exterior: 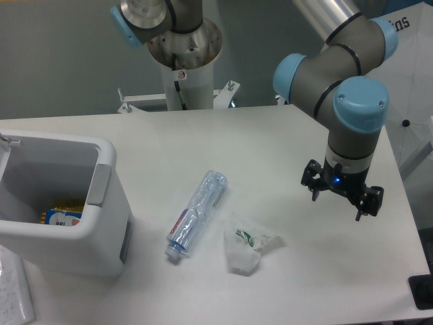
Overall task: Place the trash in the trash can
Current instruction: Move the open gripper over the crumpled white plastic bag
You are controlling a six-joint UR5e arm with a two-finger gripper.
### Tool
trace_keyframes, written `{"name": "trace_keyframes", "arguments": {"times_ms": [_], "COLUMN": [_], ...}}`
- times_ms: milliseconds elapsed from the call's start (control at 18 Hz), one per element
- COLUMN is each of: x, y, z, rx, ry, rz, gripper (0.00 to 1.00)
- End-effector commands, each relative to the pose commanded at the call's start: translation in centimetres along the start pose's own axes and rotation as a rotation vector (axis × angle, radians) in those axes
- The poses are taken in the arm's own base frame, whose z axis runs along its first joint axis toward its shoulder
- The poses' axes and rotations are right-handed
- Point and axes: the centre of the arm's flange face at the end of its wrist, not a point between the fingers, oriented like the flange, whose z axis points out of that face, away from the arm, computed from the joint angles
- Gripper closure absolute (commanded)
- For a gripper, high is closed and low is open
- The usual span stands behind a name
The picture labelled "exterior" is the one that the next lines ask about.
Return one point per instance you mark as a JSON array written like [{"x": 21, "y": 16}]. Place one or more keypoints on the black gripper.
[{"x": 345, "y": 177}]

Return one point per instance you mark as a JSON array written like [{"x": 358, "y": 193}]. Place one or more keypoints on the white paper notebook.
[{"x": 16, "y": 301}]

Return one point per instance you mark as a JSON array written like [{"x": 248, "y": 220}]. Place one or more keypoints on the crushed clear plastic bottle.
[{"x": 194, "y": 216}]

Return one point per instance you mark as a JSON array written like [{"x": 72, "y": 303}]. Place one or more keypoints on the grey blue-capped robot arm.
[{"x": 332, "y": 87}]

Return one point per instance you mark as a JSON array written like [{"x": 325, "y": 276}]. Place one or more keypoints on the clear plastic wrapper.
[{"x": 245, "y": 242}]

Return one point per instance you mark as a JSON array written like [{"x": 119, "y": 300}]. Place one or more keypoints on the white metal base bracket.
[{"x": 188, "y": 99}]

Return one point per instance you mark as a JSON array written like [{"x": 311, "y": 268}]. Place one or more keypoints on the white trash can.
[{"x": 38, "y": 168}]

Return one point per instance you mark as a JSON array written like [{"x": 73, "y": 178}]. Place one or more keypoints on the white Superior umbrella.
[{"x": 408, "y": 77}]

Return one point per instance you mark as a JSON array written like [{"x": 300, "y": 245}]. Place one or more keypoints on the black device at edge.
[{"x": 421, "y": 289}]

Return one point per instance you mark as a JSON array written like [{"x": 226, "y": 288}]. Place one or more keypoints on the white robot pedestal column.
[{"x": 188, "y": 58}]

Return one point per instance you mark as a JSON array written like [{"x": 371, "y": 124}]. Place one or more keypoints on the blue yellow snack package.
[{"x": 63, "y": 213}]

